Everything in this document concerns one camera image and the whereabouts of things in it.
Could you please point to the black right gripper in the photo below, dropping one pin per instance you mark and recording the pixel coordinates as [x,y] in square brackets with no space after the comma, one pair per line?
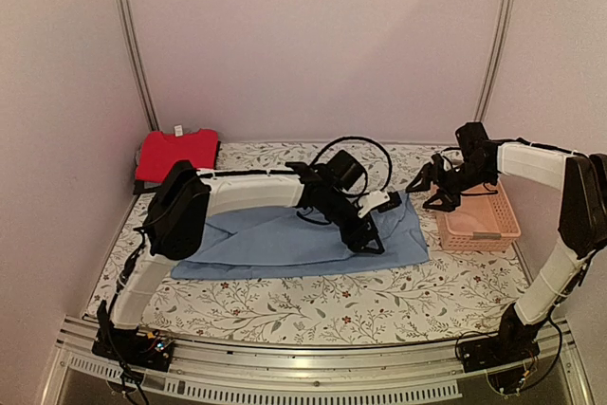
[431,174]

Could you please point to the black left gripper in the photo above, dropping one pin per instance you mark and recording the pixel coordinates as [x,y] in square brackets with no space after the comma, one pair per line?
[356,243]

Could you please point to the light blue shirt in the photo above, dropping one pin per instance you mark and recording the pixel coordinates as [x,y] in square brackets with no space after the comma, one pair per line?
[271,243]

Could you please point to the red t-shirt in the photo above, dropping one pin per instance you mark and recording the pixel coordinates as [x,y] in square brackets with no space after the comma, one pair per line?
[160,152]

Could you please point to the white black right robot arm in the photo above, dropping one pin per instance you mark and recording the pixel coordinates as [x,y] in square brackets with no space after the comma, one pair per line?
[574,217]

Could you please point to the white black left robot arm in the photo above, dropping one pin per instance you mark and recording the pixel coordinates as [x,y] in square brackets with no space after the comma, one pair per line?
[173,229]

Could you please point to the pink perforated plastic basket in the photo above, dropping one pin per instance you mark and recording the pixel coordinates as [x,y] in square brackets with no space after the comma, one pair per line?
[484,221]

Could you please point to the floral patterned tablecloth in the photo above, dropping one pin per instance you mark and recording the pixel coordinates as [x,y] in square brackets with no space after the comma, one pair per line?
[453,293]

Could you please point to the aluminium front rail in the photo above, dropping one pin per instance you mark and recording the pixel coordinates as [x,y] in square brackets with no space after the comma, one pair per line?
[204,371]

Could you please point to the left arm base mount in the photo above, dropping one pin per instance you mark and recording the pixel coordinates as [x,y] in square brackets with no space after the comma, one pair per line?
[135,349]

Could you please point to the aluminium frame post right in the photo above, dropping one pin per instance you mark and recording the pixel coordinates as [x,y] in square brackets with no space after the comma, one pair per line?
[494,60]

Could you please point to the aluminium frame post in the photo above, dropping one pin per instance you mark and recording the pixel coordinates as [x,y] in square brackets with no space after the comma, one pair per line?
[494,60]
[129,32]

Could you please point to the aluminium frame post left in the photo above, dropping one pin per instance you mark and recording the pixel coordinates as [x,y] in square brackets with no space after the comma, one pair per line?
[129,32]

